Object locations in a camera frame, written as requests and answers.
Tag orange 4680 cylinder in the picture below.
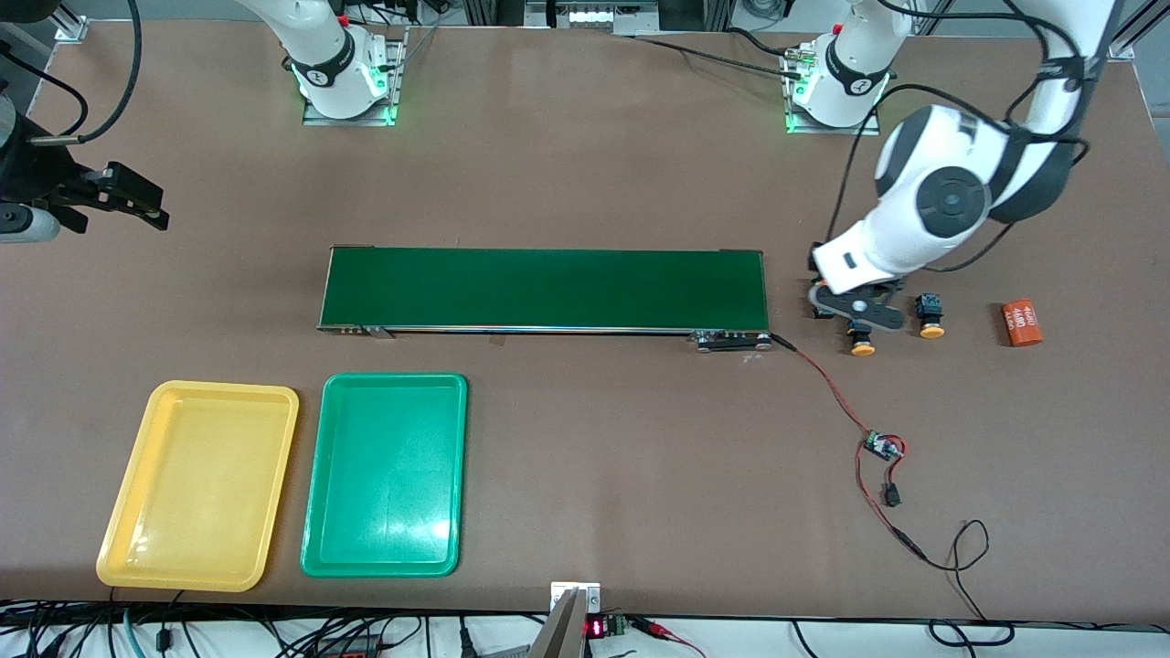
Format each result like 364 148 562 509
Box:
998 299 1044 348

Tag green conveyor belt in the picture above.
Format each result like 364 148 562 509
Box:
317 245 773 354

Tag yellow plastic tray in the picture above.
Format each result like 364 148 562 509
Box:
96 380 301 592

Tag grey lit device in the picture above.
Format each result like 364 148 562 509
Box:
526 0 661 36

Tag green plastic tray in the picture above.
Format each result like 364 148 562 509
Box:
300 372 469 578

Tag red clip lead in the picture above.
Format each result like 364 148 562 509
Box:
631 618 707 658

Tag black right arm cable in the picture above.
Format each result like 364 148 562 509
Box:
29 0 143 147

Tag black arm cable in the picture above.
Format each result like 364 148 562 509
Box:
29 0 143 147
827 0 1093 275

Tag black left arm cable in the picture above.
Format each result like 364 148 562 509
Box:
827 0 1093 275

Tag red black motor wire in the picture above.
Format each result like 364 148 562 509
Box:
771 333 878 440

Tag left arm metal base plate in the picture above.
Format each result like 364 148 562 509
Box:
783 46 883 136

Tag aluminium frame profile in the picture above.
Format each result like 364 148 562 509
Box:
53 0 90 43
1101 0 1154 61

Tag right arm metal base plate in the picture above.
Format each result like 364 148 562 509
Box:
303 26 409 127

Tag black base cable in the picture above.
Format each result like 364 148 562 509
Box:
631 27 805 81

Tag red power wire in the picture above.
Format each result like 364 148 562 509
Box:
856 448 929 560

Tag thin black cable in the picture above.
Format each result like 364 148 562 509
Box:
923 519 1016 646

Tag grey metal camera bracket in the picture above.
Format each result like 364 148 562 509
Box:
526 581 602 658

